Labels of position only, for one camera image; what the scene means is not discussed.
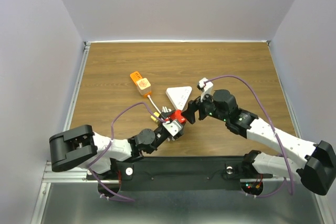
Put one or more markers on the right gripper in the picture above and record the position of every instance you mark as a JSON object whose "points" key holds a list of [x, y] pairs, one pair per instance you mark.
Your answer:
{"points": [[192, 107]]}

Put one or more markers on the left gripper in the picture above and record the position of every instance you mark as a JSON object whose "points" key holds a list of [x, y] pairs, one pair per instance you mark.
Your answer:
{"points": [[165, 114]]}

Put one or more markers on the red cube socket adapter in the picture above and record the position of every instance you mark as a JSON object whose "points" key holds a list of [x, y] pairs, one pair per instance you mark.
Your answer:
{"points": [[177, 115]]}

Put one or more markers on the beige cube socket adapter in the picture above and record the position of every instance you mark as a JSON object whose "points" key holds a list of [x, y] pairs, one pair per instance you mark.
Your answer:
{"points": [[143, 86]]}

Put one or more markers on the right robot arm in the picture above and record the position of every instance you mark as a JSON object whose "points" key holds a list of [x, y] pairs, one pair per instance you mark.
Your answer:
{"points": [[311, 163]]}

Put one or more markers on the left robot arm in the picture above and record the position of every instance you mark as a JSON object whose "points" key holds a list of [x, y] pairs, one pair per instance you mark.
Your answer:
{"points": [[83, 148]]}

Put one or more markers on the yellow plug adapter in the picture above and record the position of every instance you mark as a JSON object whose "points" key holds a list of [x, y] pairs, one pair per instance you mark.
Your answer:
{"points": [[156, 118]]}

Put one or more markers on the white triangular power strip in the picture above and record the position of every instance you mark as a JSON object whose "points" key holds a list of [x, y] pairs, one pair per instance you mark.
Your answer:
{"points": [[179, 96]]}

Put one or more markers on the orange power strip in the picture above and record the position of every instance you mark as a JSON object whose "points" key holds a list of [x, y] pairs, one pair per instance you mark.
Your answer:
{"points": [[135, 76]]}

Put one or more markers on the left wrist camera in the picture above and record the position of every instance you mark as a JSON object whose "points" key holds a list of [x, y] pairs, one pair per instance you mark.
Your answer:
{"points": [[172, 127]]}

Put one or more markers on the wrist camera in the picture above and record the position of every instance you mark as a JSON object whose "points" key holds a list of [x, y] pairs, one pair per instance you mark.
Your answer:
{"points": [[172, 127], [206, 87]]}

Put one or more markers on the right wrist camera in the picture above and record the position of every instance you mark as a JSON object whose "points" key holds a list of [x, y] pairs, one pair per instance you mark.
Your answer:
{"points": [[206, 87]]}

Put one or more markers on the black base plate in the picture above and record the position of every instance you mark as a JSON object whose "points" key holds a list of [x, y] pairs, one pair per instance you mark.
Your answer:
{"points": [[181, 173]]}

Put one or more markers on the aluminium frame rail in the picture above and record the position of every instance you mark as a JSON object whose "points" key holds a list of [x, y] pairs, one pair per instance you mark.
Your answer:
{"points": [[45, 185]]}

